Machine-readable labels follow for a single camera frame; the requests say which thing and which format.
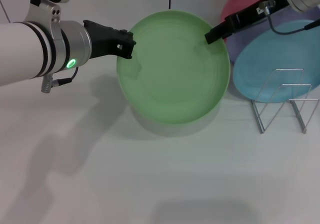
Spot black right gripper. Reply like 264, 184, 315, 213
204, 0, 291, 45

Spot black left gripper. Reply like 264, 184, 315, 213
82, 19, 137, 60

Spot green plate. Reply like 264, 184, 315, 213
116, 9, 232, 125

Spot pink plate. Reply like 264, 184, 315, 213
220, 0, 286, 45

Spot blue plate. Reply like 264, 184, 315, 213
232, 19, 320, 105

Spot purple plate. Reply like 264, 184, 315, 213
226, 6, 320, 65

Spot right arm connector cable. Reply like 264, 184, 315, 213
257, 0, 320, 35

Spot arm connector cable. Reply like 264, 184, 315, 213
257, 0, 320, 35
41, 66, 80, 94

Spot left arm connector cable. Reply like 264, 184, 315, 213
41, 66, 80, 94

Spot silver wire plate rack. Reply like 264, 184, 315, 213
250, 68, 320, 135

